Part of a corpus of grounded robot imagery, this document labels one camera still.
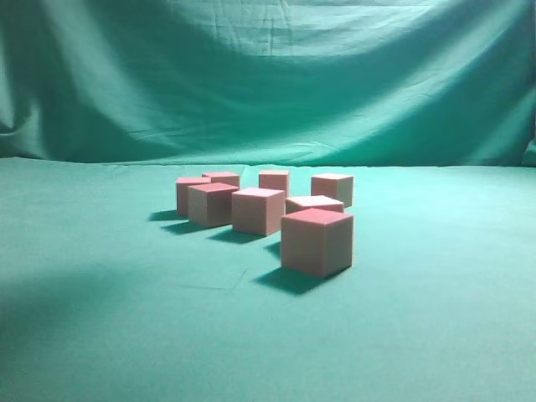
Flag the green cloth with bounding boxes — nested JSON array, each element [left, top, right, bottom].
[[1, 1, 535, 401]]

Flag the pink cube moved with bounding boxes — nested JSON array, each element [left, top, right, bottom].
[[202, 172, 240, 188], [188, 183, 239, 228], [281, 209, 354, 278], [176, 177, 211, 216], [311, 173, 354, 208], [231, 188, 286, 236], [259, 170, 290, 198]]

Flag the pink cube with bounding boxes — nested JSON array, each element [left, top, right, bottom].
[[286, 195, 344, 214]]

